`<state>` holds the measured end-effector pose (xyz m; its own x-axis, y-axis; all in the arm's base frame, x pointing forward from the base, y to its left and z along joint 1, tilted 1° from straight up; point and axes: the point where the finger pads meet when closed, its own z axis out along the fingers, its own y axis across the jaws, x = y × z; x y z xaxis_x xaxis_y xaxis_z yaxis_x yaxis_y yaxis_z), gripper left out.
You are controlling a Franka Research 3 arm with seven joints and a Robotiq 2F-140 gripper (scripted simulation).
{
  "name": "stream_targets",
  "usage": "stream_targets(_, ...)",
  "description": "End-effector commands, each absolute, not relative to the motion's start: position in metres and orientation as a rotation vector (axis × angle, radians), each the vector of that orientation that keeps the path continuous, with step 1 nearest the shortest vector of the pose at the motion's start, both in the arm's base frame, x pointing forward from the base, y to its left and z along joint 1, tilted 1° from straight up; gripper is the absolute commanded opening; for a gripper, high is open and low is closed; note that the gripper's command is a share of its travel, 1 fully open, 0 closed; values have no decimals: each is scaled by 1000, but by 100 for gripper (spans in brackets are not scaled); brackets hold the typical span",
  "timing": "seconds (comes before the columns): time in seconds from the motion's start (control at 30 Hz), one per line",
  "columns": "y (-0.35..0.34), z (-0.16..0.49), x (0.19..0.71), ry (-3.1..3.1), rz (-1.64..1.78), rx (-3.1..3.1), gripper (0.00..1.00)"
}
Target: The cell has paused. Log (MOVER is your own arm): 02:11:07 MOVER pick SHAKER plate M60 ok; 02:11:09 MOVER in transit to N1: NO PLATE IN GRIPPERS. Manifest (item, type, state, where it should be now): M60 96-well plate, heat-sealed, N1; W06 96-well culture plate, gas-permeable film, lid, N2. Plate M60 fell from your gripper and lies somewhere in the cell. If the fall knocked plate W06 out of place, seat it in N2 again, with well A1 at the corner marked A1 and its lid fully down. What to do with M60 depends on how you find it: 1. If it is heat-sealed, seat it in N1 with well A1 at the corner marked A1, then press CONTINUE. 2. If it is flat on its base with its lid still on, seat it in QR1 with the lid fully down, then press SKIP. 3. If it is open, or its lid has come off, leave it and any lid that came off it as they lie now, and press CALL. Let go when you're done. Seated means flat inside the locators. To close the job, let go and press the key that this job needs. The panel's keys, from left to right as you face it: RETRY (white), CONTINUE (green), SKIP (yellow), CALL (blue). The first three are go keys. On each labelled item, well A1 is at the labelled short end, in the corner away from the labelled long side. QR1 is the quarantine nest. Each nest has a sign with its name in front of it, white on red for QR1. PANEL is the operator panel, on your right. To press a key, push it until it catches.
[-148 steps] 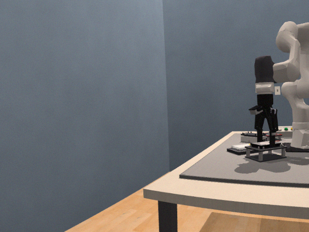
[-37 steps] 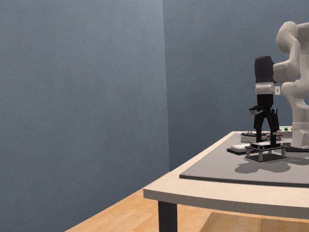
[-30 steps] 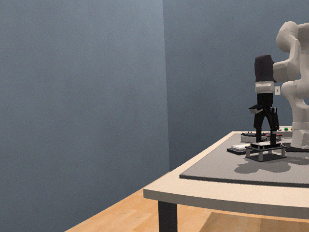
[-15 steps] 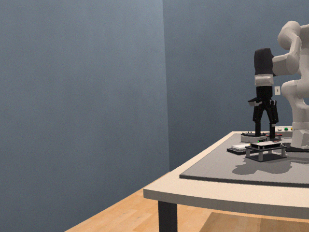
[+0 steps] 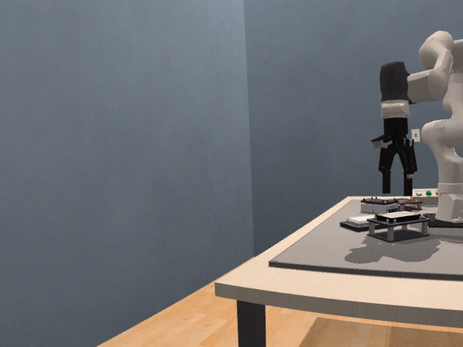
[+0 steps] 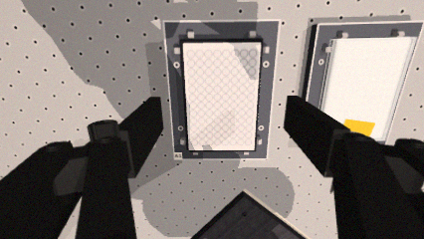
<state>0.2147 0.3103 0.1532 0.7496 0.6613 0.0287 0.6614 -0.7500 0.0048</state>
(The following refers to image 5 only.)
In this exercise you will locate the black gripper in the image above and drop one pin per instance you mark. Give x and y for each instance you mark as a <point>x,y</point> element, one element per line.
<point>404,147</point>

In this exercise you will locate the white operator button panel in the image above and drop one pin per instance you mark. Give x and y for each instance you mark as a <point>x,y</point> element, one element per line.
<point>428,196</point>

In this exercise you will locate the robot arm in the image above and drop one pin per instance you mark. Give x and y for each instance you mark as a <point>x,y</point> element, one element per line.
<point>440,136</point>

